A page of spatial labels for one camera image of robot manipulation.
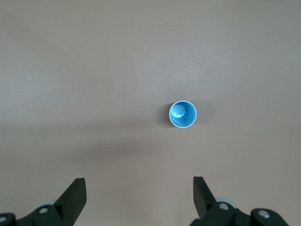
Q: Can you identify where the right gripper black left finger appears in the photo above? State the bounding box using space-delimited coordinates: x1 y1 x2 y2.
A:
16 178 87 226

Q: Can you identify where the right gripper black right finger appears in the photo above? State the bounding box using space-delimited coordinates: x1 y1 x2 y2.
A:
190 176 241 226

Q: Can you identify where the blue plastic cup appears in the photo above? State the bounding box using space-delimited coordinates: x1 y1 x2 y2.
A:
168 100 198 129

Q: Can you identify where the brown table mat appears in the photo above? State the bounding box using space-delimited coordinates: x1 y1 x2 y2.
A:
0 0 301 226

